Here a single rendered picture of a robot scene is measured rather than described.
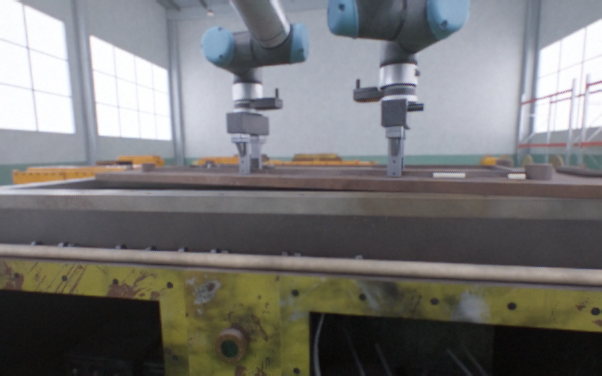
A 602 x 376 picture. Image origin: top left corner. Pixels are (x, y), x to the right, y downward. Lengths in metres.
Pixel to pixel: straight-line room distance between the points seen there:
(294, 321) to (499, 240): 0.35
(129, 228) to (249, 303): 0.29
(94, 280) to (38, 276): 0.11
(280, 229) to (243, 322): 0.16
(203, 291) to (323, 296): 0.19
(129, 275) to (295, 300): 0.28
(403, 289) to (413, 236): 0.10
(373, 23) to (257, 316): 0.49
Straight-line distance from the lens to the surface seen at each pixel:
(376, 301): 0.48
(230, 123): 0.76
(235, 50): 0.70
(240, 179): 0.72
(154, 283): 0.57
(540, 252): 0.61
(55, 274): 0.70
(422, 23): 0.58
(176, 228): 0.61
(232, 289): 0.51
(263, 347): 0.54
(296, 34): 0.66
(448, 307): 0.50
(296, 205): 0.52
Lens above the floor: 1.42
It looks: 7 degrees down
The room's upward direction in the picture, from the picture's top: 1 degrees counter-clockwise
